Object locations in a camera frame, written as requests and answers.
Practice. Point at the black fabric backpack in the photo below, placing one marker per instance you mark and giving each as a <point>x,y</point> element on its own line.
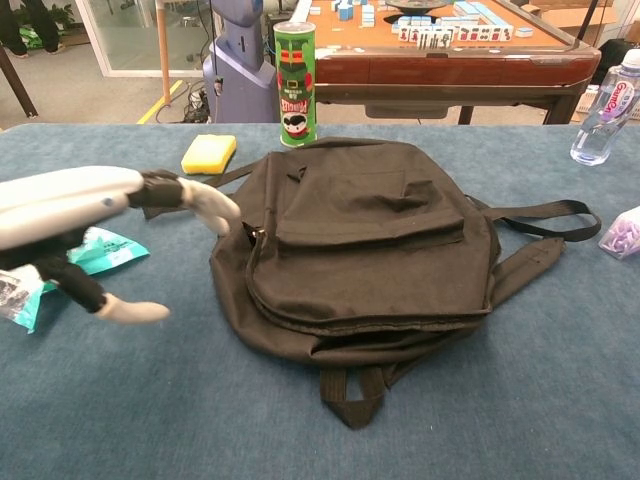
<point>360,270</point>

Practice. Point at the blue-grey machine pedestal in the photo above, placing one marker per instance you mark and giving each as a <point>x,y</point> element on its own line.
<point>237,70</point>

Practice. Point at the teal snack packet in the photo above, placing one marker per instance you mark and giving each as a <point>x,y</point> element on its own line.
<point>112,252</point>

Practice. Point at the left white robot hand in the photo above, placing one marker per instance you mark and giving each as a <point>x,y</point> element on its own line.
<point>65,192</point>

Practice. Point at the green Pringles can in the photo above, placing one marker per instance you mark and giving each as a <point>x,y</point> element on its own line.
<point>295,75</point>

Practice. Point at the black bowl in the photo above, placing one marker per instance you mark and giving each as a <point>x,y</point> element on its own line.
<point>417,5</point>

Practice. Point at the wooden pole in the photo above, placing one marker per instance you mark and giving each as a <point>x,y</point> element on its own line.
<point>163,50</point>

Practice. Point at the black slanted table leg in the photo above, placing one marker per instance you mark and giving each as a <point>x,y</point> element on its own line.
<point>17,82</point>

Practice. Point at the row of face-up mahjong tiles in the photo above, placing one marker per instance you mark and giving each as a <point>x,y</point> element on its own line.
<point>475,34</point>

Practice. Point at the brown mahjong table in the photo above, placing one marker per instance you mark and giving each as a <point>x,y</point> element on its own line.
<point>440,70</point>

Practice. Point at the bamboo print mahjong tiles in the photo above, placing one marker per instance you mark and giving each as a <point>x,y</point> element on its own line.
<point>434,42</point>

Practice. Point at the yellow sponge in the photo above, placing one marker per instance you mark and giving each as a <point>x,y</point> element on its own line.
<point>207,152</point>

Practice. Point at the clear plastic water bottle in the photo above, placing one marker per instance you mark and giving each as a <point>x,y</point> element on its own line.
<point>602,120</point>

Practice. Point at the person legs in black trousers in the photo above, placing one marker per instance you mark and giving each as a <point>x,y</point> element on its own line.
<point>35,25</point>

